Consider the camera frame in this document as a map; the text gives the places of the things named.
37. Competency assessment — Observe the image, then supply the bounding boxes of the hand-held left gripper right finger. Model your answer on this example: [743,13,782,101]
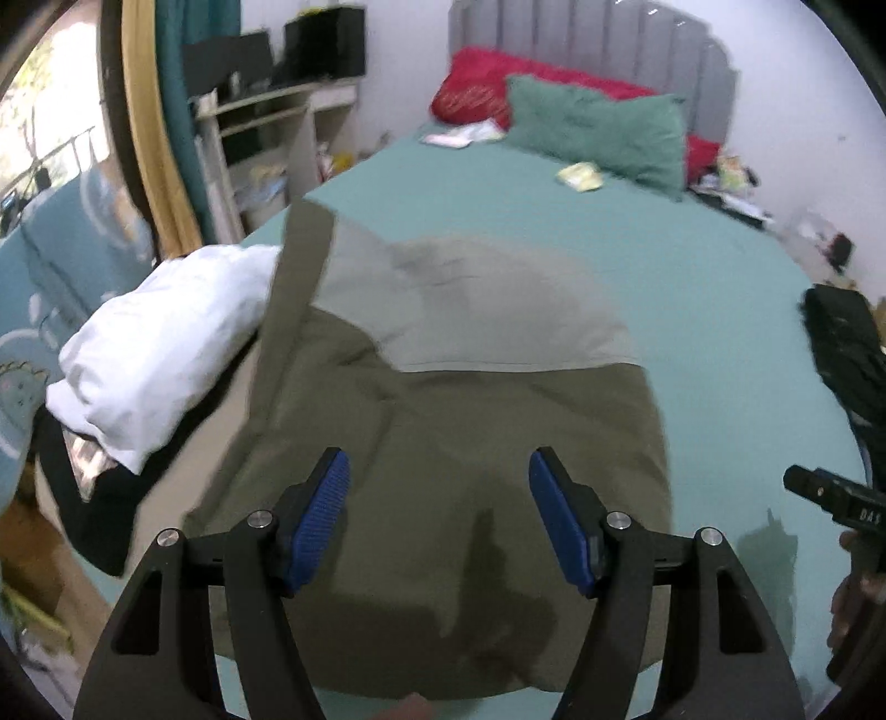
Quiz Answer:
[528,446,807,720]

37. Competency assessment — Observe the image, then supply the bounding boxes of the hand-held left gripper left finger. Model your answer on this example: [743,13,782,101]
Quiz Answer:
[73,446,351,720]

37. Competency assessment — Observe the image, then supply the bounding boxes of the olive green garment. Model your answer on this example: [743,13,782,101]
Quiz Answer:
[181,200,674,693]

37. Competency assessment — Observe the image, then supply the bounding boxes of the black clothes pile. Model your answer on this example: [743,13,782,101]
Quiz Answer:
[799,284,886,486]

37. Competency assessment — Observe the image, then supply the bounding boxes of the person's right hand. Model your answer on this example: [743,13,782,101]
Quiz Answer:
[828,529,863,652]

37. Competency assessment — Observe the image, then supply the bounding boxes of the black cloth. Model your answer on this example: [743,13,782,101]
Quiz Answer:
[34,408,160,579]

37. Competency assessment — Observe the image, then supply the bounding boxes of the bed with teal sheet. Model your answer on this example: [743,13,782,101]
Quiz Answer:
[90,131,873,720]

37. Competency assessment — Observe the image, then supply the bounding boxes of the brown cardboard box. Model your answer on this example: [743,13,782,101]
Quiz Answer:
[0,498,91,624]

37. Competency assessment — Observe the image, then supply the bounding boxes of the cluttered bedside table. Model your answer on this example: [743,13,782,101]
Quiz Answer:
[688,153,775,226]

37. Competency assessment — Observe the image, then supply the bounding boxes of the small yellow cloth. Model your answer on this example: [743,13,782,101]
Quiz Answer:
[557,162,605,192]

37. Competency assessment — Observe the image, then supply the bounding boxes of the blue printed blanket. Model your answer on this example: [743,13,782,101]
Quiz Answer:
[0,162,157,513]

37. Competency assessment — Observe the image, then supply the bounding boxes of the teal fluffy pillow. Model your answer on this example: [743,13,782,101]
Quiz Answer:
[505,75,688,202]

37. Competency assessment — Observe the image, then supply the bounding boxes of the white cloth near pillows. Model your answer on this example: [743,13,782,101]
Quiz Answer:
[420,119,506,148]

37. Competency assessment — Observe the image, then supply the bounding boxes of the white shelf desk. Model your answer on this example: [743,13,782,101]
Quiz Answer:
[192,76,362,243]

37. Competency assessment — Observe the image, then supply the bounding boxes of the yellow curtain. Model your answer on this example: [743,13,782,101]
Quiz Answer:
[121,0,203,259]

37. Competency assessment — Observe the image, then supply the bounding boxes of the red pillow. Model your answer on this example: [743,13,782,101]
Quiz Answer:
[430,46,721,171]

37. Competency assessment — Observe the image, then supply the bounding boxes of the wide black box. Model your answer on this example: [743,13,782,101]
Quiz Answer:
[183,31,273,94]

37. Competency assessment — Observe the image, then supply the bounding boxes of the teal curtain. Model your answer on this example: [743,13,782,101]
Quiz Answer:
[156,0,243,240]

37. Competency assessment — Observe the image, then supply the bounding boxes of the tall black box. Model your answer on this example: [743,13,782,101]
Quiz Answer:
[284,6,367,84]

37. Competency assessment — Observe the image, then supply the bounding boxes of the grey padded headboard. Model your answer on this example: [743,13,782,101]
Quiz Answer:
[449,0,738,150]

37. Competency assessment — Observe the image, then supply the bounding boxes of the window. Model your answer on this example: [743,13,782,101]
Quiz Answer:
[0,34,115,229]

